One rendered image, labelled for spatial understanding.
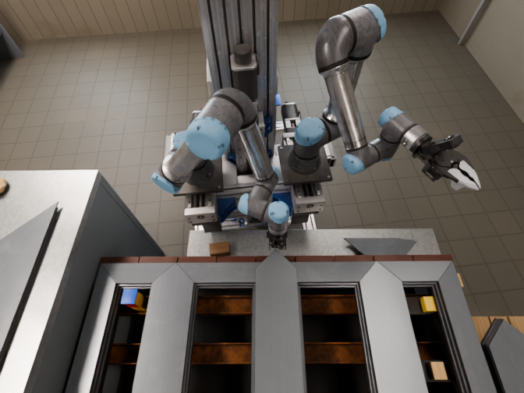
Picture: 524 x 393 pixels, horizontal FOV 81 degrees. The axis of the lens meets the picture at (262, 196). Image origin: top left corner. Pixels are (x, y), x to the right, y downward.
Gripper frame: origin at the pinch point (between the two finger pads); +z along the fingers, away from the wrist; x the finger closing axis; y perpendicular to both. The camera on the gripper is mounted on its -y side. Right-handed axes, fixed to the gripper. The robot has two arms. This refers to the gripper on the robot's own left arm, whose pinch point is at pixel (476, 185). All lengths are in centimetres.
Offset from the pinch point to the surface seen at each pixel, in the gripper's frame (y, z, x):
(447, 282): 60, 19, -1
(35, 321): 22, -49, 138
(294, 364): 50, 10, 71
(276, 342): 49, 0, 72
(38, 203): 23, -99, 127
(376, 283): 56, 3, 24
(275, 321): 50, -7, 68
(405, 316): 56, 19, 23
